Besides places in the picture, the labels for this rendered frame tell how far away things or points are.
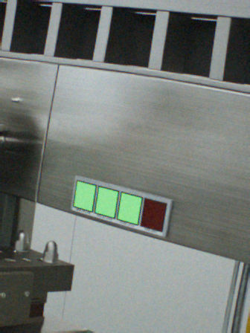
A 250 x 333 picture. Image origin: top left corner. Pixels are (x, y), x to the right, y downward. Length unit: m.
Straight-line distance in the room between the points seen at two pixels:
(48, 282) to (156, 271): 2.91
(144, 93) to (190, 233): 0.29
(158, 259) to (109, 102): 2.98
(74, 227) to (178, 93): 3.48
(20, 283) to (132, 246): 3.09
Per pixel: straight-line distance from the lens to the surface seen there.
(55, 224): 5.35
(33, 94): 2.08
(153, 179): 1.84
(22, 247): 2.07
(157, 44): 1.87
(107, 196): 1.90
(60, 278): 2.01
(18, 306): 1.92
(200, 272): 4.70
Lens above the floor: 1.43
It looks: 6 degrees down
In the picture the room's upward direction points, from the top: 9 degrees clockwise
